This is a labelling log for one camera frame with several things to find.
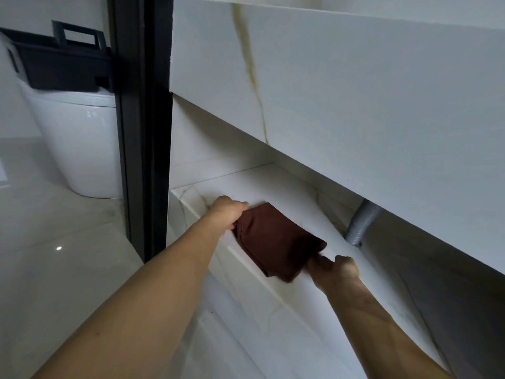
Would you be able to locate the person's left hand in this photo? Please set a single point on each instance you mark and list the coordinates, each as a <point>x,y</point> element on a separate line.
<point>225,213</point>

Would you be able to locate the brown microfibre cloth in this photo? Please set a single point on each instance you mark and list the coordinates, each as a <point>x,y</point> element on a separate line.
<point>276,240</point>

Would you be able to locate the person's right hand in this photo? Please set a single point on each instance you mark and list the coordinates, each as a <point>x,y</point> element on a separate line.
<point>339,272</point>

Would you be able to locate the black plastic caddy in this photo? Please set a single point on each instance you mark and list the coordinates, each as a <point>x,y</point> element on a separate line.
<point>59,67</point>

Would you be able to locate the black framed glass partition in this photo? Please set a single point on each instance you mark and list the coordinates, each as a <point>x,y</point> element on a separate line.
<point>146,114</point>

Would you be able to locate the white toilet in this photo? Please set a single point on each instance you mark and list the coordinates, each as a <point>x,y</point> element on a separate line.
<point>83,146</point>

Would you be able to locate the person's right forearm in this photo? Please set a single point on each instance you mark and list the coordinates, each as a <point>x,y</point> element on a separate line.
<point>378,335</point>

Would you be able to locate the white marble vanity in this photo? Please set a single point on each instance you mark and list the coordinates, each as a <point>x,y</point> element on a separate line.
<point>355,94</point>

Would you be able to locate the person's left forearm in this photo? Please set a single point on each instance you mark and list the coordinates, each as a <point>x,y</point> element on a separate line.
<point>138,307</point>

